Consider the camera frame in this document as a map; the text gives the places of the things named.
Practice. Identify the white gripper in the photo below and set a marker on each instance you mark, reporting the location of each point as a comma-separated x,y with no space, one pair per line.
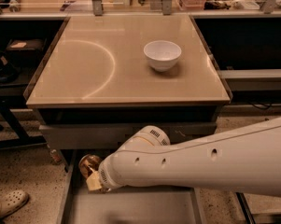
106,175

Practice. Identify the orange soda can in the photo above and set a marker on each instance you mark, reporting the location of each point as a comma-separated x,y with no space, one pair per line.
88,164

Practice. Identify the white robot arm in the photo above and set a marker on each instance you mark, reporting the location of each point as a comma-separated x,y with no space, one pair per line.
246,160

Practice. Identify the open middle drawer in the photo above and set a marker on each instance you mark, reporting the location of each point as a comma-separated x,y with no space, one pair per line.
153,205

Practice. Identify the closed top drawer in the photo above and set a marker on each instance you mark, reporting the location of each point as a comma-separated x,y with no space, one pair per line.
111,136

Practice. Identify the grey drawer cabinet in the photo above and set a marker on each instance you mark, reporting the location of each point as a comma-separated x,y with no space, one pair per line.
98,74

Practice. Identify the white perforated clog shoe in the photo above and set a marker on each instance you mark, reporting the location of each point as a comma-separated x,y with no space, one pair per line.
12,202

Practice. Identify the white ceramic bowl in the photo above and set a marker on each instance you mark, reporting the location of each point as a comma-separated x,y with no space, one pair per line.
162,55

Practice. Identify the black bag on shelf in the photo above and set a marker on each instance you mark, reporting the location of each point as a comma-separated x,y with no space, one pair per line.
8,72

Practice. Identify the black box on shelf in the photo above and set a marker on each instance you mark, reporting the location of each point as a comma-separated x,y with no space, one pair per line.
26,53

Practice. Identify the black metal floor rail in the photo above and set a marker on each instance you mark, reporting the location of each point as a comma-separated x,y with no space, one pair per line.
260,209

